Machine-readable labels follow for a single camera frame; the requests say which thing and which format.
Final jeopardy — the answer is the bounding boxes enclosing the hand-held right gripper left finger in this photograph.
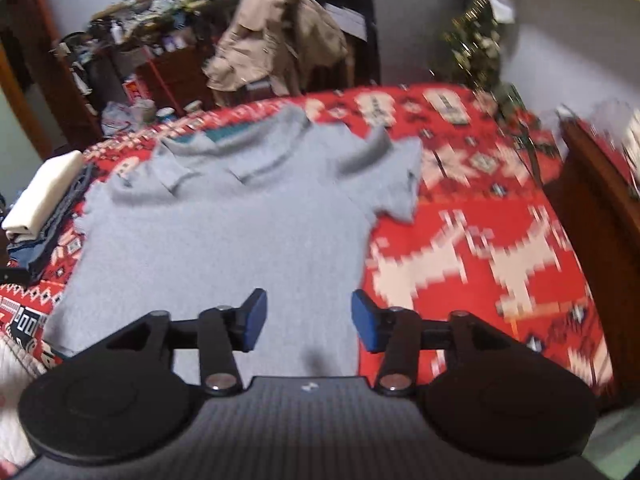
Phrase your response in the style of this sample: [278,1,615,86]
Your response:
[106,288,268,394]

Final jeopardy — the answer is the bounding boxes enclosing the blue folded jeans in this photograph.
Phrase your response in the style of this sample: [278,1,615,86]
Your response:
[9,230,63,282]

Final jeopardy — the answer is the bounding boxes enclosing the red patterned blanket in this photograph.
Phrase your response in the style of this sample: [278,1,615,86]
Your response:
[0,85,621,396]

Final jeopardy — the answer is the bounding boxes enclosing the open cardboard box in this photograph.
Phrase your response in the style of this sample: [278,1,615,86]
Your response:
[325,2,368,41]

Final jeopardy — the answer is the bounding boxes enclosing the cluttered dark desk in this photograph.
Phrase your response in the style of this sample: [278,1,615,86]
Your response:
[50,0,241,128]

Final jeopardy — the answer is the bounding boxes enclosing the white plastic bag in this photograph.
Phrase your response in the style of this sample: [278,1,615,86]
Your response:
[102,101,157,135]

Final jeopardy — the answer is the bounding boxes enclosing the dark grey folded knit garment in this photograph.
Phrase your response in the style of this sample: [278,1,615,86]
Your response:
[45,165,97,246]

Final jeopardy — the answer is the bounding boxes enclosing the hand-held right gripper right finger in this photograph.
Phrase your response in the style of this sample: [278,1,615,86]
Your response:
[351,290,511,395]

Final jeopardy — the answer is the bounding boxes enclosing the wooden bed frame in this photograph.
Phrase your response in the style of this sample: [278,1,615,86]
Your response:
[545,120,640,411]

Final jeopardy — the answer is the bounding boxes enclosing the beige jacket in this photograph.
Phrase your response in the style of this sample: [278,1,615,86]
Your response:
[206,0,349,97]

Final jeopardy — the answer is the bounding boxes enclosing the wooden drawer cabinet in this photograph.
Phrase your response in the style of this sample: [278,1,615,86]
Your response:
[135,45,221,111]

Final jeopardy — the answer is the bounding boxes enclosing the grey polo shirt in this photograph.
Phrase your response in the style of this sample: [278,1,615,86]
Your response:
[42,105,425,378]

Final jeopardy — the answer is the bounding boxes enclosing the decorated Christmas tree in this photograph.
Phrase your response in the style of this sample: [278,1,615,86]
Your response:
[442,0,506,86]

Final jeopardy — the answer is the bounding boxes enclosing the green cutting mat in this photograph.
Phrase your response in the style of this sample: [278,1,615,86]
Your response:
[202,127,241,147]

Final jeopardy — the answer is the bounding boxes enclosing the grey refrigerator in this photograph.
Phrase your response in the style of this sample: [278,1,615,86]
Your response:
[372,0,466,86]

